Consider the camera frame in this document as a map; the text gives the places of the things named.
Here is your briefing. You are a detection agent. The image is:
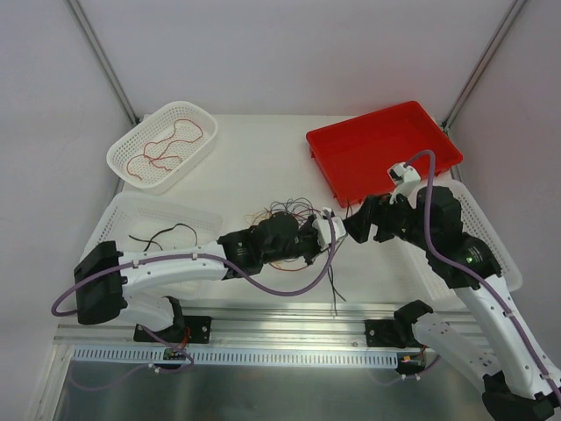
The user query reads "black wire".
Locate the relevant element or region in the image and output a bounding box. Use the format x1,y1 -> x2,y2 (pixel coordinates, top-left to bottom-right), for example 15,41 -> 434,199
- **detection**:
127,222 -> 198,253

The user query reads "white perforated basket far left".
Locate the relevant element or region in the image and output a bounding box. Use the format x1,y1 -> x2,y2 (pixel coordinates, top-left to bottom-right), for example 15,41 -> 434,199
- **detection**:
106,101 -> 218,195

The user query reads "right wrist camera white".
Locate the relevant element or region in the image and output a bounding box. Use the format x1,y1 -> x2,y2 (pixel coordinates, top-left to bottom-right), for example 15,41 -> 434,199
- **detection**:
387,162 -> 422,204

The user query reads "right frame post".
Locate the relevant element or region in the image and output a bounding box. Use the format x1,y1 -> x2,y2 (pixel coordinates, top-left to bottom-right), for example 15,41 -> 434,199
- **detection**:
441,0 -> 529,134

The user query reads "left frame post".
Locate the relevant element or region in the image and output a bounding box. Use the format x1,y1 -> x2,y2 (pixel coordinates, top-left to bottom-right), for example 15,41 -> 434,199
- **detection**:
65,0 -> 139,126

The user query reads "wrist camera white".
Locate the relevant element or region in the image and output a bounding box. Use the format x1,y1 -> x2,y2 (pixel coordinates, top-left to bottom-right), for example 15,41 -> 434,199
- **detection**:
387,162 -> 422,204
312,207 -> 347,252

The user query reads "frame post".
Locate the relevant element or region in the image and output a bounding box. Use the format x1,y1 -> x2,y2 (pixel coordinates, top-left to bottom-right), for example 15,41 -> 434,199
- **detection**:
65,0 -> 139,126
441,0 -> 529,134

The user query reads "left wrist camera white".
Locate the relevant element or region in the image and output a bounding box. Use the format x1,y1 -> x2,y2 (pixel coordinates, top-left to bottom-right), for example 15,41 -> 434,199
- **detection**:
312,207 -> 347,252

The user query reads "white perforated basket right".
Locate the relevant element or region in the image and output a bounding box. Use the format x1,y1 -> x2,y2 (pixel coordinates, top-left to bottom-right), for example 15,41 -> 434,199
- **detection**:
401,179 -> 523,311

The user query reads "white perforated basket near left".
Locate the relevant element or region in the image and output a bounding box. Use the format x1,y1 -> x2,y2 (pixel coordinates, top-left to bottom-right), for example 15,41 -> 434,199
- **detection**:
78,192 -> 228,303

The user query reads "white slotted cable duct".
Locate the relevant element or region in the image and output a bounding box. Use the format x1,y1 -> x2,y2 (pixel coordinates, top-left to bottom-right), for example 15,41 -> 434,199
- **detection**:
73,346 -> 398,369

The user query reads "aluminium mounting rail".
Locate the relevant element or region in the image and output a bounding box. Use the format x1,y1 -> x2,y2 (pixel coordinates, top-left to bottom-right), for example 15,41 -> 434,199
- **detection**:
54,299 -> 479,348

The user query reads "red plastic tray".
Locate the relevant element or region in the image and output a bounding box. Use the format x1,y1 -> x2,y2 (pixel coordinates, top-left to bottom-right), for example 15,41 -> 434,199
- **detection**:
306,101 -> 463,208

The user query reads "bundle of coloured wires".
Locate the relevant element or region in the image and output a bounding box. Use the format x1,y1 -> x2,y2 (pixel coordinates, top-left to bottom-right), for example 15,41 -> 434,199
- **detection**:
244,197 -> 347,317

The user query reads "white perforated basket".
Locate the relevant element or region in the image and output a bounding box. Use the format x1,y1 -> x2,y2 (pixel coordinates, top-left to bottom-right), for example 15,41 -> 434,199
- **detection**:
401,179 -> 523,311
106,101 -> 218,195
78,192 -> 228,303

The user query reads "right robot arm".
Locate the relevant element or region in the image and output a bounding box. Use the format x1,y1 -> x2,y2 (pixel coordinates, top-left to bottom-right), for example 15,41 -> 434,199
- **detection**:
344,186 -> 560,420

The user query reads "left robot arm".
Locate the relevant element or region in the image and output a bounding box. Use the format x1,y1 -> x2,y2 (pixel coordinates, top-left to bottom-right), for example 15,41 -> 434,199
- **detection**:
75,211 -> 339,341

